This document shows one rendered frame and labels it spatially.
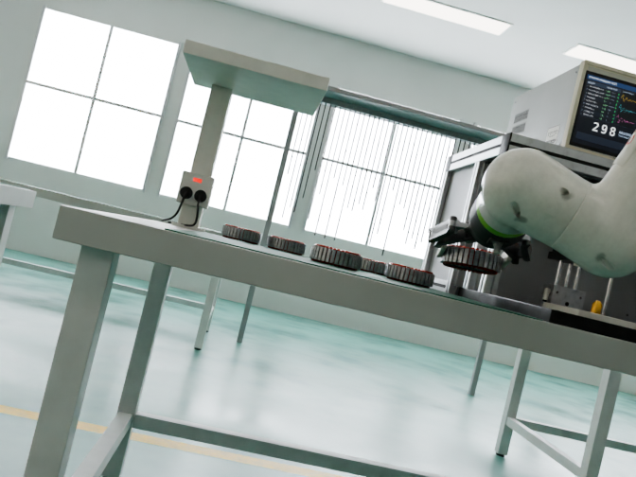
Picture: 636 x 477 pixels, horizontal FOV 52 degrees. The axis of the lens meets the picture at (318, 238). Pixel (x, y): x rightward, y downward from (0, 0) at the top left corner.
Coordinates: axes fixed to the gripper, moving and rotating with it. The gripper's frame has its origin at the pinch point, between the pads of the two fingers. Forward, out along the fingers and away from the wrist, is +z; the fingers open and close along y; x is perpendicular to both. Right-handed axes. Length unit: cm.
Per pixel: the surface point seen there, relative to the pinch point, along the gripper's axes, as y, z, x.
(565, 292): 24.3, 22.2, 2.1
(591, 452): 78, 147, -24
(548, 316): 11.9, -11.9, -11.7
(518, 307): 9.5, -0.3, -8.4
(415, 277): -8.0, 20.8, -1.6
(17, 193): -115, 44, 5
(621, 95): 28, 12, 46
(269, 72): -52, 26, 44
